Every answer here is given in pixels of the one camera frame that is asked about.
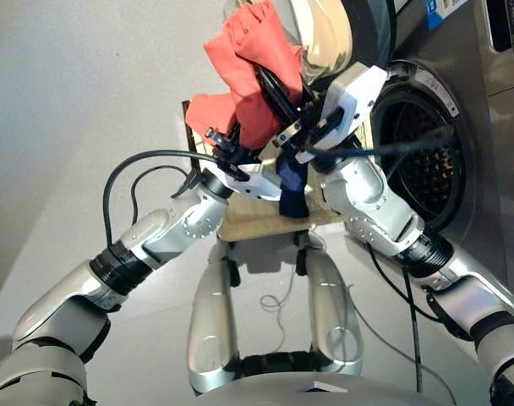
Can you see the black robot waist joint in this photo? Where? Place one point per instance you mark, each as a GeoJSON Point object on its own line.
{"type": "Point", "coordinates": [274, 361]}

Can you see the small blue energy label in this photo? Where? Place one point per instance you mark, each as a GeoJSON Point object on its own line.
{"type": "Point", "coordinates": [445, 10]}

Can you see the silver robot leg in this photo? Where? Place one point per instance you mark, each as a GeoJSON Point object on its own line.
{"type": "Point", "coordinates": [337, 321]}
{"type": "Point", "coordinates": [210, 330]}

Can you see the pale woven laundry basket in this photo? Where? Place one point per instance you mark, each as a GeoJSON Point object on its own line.
{"type": "Point", "coordinates": [257, 220]}

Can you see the grey washing machine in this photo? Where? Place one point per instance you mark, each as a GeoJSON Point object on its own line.
{"type": "Point", "coordinates": [493, 169]}

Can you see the navy blue cloth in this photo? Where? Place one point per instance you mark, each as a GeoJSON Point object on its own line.
{"type": "Point", "coordinates": [293, 199]}

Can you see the round glass washer door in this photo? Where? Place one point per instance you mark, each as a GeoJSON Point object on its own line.
{"type": "Point", "coordinates": [324, 34]}

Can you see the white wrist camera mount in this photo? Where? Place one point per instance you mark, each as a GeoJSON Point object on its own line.
{"type": "Point", "coordinates": [257, 186]}
{"type": "Point", "coordinates": [358, 89]}

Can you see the silver robot torso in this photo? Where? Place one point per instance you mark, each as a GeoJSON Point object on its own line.
{"type": "Point", "coordinates": [282, 393]}

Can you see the coral red cloth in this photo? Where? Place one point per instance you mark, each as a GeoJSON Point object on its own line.
{"type": "Point", "coordinates": [257, 42]}

